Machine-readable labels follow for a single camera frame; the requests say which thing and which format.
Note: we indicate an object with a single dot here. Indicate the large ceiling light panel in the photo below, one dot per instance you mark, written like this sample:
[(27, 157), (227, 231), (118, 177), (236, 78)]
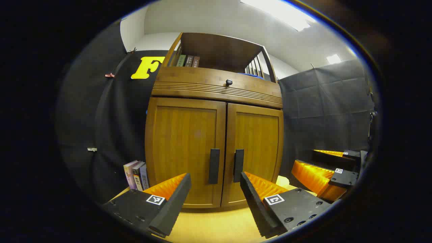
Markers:
[(283, 11)]

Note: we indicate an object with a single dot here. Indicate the small ceiling light panel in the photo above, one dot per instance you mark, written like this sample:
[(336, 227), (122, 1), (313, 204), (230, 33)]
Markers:
[(333, 59)]

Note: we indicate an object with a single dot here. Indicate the wooden cabinet door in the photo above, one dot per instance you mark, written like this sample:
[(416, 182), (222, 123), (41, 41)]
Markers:
[(182, 148), (260, 141)]

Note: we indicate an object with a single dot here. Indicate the white clip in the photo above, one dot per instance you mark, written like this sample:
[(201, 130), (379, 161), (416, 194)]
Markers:
[(92, 149)]

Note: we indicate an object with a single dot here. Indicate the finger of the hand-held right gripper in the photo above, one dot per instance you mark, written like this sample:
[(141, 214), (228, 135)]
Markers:
[(329, 160), (344, 178)]

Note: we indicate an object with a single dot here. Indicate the wooden double-door shoe cabinet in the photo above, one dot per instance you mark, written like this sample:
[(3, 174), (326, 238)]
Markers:
[(216, 91)]

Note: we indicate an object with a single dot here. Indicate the pink purple book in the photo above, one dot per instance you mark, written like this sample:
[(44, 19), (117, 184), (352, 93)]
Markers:
[(129, 175)]

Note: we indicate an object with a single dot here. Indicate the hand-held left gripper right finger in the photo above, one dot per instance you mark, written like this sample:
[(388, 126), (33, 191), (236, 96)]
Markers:
[(256, 209)]

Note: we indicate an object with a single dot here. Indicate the black backdrop cloth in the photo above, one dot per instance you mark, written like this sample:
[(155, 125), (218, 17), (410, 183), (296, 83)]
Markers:
[(101, 118)]

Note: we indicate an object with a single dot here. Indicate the black clip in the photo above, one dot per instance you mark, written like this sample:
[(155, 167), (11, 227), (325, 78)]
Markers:
[(132, 51)]

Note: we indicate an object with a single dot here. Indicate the blue grey book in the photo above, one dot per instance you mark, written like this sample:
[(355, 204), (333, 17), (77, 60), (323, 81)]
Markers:
[(144, 177)]

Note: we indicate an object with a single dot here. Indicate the green book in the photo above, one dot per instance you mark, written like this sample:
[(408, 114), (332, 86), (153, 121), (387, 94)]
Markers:
[(181, 60)]

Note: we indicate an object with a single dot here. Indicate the blue cloth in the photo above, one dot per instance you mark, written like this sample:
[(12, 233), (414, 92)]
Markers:
[(251, 75)]

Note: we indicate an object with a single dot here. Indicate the wooden cabinet drawer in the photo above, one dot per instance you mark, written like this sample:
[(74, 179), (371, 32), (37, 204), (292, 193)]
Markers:
[(202, 81)]

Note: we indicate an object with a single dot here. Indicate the reddish brown book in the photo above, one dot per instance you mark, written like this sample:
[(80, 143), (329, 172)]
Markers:
[(195, 62)]

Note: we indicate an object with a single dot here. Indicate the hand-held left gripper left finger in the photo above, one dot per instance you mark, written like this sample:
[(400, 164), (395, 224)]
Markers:
[(172, 206)]

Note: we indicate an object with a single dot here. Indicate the dark grey book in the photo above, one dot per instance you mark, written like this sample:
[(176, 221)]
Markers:
[(137, 177)]

